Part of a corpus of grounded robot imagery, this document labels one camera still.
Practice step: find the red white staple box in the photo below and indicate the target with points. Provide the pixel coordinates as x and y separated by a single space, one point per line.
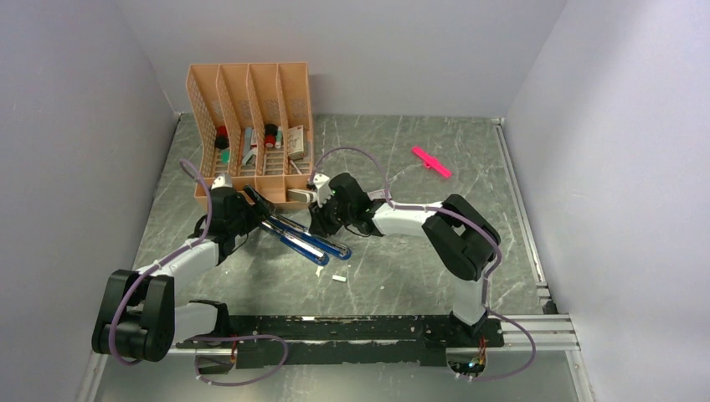
378 194

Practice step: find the red black bottle right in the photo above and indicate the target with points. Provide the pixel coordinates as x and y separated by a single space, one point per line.
271 132

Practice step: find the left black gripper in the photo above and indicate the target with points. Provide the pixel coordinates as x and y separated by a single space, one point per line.
255 216

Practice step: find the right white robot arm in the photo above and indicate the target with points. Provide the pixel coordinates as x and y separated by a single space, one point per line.
465 242

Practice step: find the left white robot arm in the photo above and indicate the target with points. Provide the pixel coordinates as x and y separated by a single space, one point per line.
139 320

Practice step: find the red black bottle left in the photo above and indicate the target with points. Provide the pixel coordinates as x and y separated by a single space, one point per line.
221 140

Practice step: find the white box in organizer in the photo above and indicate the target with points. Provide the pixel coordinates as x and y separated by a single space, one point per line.
296 142

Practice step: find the red black bottle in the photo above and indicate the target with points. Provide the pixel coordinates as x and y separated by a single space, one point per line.
221 140
271 132

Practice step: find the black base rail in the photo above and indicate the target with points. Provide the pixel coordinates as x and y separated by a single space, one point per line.
300 340

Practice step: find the orange plastic desk organizer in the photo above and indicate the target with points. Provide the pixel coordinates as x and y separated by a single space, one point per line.
256 125

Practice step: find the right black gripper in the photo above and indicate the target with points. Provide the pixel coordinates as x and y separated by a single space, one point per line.
320 224

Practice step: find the white grey stapler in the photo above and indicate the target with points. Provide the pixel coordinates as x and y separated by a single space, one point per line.
303 196

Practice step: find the blue stapler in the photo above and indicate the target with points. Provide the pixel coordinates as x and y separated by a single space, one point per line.
301 247
301 232

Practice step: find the pink plastic clip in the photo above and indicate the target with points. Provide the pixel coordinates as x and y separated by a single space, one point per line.
431 162

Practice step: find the grey stapler in organizer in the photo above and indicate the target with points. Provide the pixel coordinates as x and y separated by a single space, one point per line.
250 146

